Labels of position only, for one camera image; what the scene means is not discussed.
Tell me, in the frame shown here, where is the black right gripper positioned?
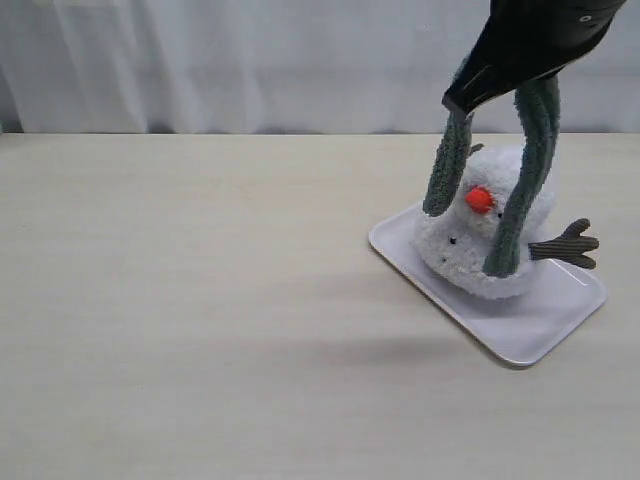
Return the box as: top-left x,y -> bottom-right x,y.
441,0 -> 624,114

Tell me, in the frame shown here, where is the white plush snowman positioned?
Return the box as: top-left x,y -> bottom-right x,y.
413,145 -> 600,300

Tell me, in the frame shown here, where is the green knitted scarf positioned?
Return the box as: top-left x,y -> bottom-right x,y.
422,75 -> 560,278

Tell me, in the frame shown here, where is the white background curtain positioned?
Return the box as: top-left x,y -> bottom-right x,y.
0,0 -> 640,135

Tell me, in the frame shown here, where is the white rectangular plastic tray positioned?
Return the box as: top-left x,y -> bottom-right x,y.
368,204 -> 607,368

